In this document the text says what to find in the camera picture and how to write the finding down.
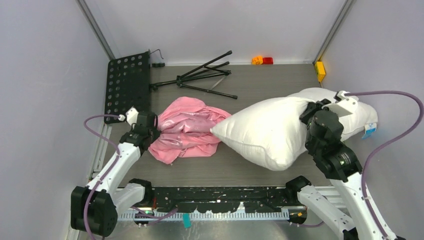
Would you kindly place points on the red toy block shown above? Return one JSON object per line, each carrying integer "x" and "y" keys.
{"x": 267, "y": 61}

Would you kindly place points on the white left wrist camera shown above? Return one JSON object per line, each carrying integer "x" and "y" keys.
{"x": 130, "y": 116}

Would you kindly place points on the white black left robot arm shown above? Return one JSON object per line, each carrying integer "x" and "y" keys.
{"x": 95, "y": 207}

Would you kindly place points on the pink pillowcase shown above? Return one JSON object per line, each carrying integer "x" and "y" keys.
{"x": 185, "y": 130}

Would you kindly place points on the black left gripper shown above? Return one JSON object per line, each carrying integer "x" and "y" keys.
{"x": 156, "y": 134}

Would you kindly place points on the black perforated music stand tray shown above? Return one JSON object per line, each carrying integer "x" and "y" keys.
{"x": 128, "y": 84}

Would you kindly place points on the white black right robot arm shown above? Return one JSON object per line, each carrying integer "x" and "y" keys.
{"x": 341, "y": 166}

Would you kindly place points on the aluminium slotted rail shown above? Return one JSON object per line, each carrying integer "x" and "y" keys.
{"x": 239, "y": 215}

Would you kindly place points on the white pillow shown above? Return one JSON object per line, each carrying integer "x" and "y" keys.
{"x": 269, "y": 133}

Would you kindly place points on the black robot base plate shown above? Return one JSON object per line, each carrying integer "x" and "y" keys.
{"x": 254, "y": 199}

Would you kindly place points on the orange toy block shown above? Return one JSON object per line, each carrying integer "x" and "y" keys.
{"x": 257, "y": 60}

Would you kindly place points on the black folded tripod stand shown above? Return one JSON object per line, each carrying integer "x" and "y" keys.
{"x": 204, "y": 71}

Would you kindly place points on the yellow toy block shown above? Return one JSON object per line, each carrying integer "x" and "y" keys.
{"x": 320, "y": 70}

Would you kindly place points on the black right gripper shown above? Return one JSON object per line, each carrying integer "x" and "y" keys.
{"x": 310, "y": 106}

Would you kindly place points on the teal tape piece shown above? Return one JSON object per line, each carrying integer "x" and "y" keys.
{"x": 186, "y": 220}

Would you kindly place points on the blue white pillow tag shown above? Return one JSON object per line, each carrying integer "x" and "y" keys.
{"x": 369, "y": 129}

